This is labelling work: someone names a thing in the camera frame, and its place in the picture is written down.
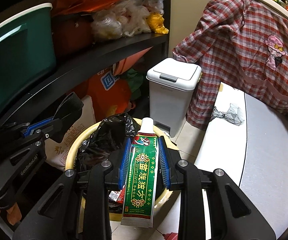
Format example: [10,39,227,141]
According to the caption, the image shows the clear plastic bags bundle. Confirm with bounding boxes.
[91,0,164,40]

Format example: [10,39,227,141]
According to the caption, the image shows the white pedal trash bin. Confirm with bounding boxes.
[146,58,202,138]

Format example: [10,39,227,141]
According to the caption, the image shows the person's hand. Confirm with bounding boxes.
[0,202,22,226]

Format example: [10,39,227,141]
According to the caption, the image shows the green storage bin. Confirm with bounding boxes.
[0,3,55,111]

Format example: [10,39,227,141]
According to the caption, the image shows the yellow plastic bag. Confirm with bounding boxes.
[147,12,169,35]

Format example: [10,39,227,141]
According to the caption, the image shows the black trash bag liner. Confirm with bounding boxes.
[73,113,141,214]

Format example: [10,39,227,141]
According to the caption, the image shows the black metal shelf rack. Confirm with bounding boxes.
[0,0,170,126]

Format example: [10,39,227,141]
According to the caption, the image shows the red plaid apron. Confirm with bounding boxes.
[173,0,288,130]

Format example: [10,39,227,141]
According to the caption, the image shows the white rice sack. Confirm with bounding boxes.
[45,95,96,171]

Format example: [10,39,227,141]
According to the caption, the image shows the black white patterned cloth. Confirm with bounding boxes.
[210,103,244,126]

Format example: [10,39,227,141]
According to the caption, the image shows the red white milk carton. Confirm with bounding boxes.
[109,190,124,204]

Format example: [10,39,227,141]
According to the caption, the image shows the orange bag with blue logo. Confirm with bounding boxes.
[73,47,153,122]

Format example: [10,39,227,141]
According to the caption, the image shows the round yellow trash basket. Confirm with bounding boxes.
[65,121,179,211]

